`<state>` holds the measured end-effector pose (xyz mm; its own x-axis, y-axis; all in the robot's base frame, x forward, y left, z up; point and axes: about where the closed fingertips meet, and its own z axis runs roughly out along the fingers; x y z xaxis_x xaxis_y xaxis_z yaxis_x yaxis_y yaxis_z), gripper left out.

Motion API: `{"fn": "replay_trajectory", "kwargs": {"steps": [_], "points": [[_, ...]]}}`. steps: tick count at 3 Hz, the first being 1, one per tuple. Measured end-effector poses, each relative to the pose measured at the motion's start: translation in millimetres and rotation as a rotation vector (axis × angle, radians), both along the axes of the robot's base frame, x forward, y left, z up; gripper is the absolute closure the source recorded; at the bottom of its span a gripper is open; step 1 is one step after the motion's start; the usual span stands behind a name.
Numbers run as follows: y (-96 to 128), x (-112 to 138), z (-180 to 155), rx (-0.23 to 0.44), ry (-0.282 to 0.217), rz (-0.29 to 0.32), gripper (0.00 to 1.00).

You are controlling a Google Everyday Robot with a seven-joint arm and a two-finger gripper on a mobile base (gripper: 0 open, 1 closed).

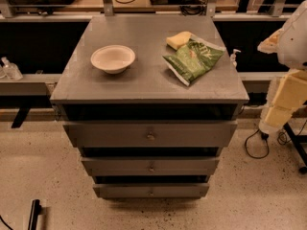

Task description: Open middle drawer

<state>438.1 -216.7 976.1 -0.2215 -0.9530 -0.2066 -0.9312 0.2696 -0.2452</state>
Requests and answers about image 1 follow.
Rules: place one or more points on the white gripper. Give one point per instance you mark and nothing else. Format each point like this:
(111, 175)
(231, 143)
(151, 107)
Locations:
(295, 45)

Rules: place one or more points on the grey drawer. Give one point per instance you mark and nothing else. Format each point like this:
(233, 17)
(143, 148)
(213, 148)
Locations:
(134, 166)
(149, 135)
(155, 190)

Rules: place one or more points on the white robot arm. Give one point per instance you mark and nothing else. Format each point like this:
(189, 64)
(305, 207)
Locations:
(294, 40)

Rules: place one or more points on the grey drawer cabinet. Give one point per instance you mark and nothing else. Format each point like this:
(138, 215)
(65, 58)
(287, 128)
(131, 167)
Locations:
(147, 91)

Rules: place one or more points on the grey bottom drawer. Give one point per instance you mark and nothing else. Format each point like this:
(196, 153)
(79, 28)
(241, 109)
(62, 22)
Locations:
(155, 190)

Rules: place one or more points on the grey top drawer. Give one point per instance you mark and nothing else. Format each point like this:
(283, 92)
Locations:
(149, 135)

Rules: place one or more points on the white pump bottle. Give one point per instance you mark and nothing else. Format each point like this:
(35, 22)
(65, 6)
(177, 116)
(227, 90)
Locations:
(233, 56)

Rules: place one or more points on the black stand leg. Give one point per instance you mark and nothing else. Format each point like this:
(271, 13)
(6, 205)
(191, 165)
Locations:
(298, 141)

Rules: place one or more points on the green chip bag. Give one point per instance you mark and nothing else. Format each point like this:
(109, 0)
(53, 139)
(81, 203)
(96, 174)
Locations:
(194, 59)

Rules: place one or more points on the yellow sponge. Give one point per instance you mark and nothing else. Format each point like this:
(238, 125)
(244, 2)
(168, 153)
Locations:
(178, 40)

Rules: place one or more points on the white bowl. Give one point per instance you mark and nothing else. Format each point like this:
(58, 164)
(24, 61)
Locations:
(113, 59)

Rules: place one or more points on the clear sanitizer bottle left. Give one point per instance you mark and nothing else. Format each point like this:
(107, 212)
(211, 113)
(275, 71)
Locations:
(12, 71)

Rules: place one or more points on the black object on floor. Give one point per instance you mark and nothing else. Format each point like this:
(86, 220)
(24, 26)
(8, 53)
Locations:
(34, 213)

